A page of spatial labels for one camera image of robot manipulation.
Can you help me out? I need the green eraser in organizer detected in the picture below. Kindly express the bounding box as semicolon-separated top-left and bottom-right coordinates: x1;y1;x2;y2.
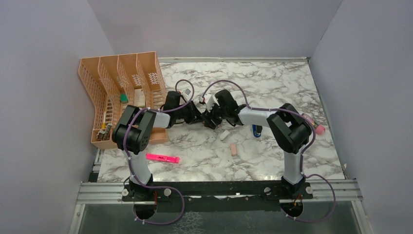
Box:
120;93;129;103

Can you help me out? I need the orange plastic desk organizer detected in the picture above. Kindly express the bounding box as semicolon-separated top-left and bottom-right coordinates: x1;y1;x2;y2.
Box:
78;52;167;150

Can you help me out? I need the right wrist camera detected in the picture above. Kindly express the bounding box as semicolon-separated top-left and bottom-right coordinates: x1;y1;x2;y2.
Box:
199;94;218;112

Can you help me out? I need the pink highlighter marker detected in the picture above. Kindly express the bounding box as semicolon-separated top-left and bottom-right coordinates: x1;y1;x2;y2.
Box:
146;153;180;164

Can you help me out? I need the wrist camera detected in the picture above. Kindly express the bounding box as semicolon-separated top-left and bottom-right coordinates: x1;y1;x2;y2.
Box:
199;94;218;112
182;89;193;101

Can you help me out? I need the white eraser block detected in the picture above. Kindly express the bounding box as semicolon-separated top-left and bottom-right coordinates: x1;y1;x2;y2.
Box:
219;130;230;141

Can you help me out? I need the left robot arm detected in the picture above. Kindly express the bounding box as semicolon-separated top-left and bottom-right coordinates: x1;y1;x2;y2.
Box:
112;89;202;200

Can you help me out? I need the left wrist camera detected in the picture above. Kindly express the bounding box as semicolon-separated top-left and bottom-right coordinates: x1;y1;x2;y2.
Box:
182;89;193;101

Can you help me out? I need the white paper card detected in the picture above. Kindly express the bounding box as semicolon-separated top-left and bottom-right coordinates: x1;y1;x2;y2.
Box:
134;89;146;108

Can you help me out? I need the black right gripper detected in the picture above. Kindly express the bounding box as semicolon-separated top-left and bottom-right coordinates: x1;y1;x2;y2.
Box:
201;100;228;130

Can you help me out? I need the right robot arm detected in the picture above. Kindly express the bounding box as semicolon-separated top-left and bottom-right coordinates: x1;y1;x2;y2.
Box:
202;90;312;198

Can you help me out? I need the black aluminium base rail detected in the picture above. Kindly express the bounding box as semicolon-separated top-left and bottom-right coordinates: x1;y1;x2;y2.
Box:
76;179;363;205

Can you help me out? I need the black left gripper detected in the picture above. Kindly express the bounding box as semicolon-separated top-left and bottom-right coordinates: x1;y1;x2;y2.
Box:
174;99;203;124

